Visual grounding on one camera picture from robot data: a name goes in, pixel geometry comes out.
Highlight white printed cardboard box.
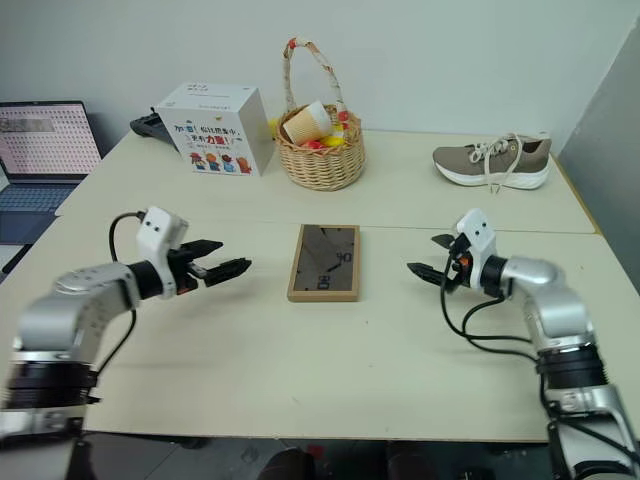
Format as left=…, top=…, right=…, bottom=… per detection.
left=153, top=82, right=274, bottom=178

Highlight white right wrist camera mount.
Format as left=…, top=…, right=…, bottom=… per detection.
left=455, top=207, right=499, bottom=292

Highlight wicker basket with handle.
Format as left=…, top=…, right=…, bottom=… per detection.
left=275, top=35, right=368, bottom=192

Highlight grey partition panel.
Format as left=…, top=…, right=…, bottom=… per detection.
left=553, top=13, right=640, bottom=297

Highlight corrugated paper cup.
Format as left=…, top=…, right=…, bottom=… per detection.
left=279, top=99, right=334, bottom=148

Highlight taupe sneaker with white sole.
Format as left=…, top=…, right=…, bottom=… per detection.
left=431, top=130, right=554, bottom=195

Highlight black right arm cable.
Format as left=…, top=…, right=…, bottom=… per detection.
left=438, top=257, right=549, bottom=359

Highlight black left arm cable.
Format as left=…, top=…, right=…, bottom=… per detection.
left=89, top=211, right=148, bottom=382

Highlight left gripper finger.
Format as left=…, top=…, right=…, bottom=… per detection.
left=201, top=256, right=253, bottom=288
left=180, top=239, right=225, bottom=261

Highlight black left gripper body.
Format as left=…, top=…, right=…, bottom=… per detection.
left=167, top=244, right=209, bottom=297

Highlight black handheld controller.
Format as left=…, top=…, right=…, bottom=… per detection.
left=129, top=106, right=177, bottom=150

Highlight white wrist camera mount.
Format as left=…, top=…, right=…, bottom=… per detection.
left=135, top=206, right=191, bottom=297
left=455, top=207, right=499, bottom=292

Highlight wooden framed square clock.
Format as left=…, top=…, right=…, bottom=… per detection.
left=286, top=223, right=362, bottom=304

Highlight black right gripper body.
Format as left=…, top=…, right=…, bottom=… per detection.
left=439, top=235, right=474, bottom=297

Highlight open laptop computer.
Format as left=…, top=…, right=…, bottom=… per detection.
left=0, top=99, right=104, bottom=275

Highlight dark rounded shape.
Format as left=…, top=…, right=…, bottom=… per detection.
left=268, top=445, right=318, bottom=480

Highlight red and yellow toy pieces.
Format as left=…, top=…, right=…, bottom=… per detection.
left=298, top=110, right=351, bottom=150

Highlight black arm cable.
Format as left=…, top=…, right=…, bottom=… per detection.
left=89, top=211, right=148, bottom=382
left=438, top=257, right=549, bottom=359

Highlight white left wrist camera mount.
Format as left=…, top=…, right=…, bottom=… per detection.
left=135, top=206, right=191, bottom=297

